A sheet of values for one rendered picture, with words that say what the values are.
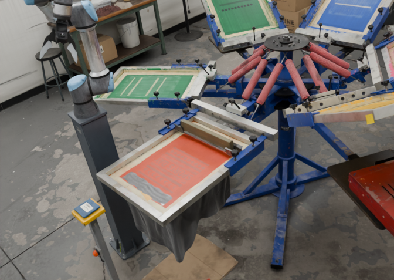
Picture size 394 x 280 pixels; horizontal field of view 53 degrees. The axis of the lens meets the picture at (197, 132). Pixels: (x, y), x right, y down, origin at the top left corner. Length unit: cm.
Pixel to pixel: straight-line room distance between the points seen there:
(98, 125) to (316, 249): 175
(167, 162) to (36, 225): 172
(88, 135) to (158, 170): 50
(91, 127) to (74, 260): 122
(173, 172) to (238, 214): 116
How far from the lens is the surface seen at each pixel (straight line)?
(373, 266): 303
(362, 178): 193
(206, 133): 232
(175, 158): 232
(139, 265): 307
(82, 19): 223
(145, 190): 215
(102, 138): 252
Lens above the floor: 235
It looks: 34 degrees down
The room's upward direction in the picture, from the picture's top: 9 degrees counter-clockwise
